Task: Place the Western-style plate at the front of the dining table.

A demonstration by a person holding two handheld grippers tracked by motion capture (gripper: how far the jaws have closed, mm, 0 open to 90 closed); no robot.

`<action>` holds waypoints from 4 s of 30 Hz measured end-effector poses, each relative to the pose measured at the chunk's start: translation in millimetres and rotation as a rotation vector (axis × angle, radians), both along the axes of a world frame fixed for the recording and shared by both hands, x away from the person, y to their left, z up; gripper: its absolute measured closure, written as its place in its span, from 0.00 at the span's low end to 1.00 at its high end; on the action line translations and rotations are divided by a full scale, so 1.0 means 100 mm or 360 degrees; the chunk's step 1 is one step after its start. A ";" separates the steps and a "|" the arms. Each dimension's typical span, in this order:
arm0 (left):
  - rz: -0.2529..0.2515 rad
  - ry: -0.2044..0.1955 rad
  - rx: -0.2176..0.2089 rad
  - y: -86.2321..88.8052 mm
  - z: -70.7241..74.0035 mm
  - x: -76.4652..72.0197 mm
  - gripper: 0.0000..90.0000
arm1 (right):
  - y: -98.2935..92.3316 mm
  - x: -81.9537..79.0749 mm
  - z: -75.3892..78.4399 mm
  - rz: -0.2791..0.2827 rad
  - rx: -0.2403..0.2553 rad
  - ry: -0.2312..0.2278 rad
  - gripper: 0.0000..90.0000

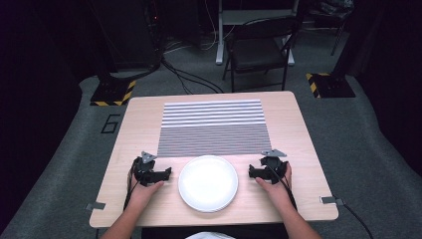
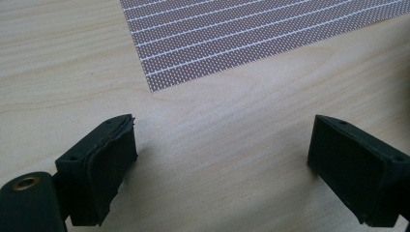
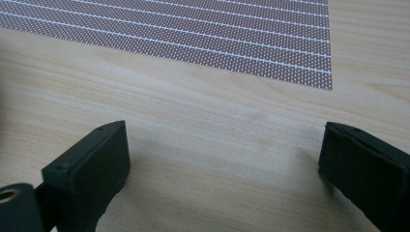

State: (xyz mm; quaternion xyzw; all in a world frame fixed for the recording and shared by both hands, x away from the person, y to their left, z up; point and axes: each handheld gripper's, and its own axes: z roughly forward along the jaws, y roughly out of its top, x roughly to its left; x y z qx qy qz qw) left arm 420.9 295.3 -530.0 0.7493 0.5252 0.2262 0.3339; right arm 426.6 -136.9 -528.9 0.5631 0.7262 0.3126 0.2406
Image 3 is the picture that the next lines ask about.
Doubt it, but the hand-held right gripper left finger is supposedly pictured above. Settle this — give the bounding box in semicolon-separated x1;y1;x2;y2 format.
41;120;132;232

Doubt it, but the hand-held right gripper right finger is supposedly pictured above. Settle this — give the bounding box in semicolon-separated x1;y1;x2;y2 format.
318;121;410;232

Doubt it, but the brown white striped woven placemat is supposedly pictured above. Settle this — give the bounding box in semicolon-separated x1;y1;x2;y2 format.
0;0;334;91

